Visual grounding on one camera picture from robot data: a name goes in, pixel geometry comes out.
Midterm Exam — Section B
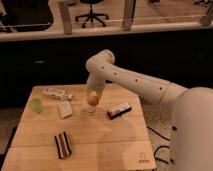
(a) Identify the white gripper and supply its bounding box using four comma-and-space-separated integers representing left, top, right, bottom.
86, 74, 106, 99

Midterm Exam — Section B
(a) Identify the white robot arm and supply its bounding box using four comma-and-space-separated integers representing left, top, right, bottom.
86, 50, 213, 171

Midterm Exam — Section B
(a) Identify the white paper cup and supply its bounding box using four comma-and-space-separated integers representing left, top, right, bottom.
86, 105, 96, 113

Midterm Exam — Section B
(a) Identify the green apple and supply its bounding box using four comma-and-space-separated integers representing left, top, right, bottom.
29, 98, 43, 113

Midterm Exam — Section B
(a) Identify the white small packet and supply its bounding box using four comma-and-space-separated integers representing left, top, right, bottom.
59, 101, 73, 118

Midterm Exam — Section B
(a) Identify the clear plastic bottle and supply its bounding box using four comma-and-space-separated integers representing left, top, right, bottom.
43, 88, 73, 100

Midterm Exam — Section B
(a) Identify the striped brown white snack bar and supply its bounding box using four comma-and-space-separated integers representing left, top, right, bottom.
54, 131, 72, 159

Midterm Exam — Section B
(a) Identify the black office chair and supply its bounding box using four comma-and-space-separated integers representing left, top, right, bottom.
75, 0, 109, 28

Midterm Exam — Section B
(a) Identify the black cable on floor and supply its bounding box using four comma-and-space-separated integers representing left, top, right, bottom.
146, 125, 173, 165

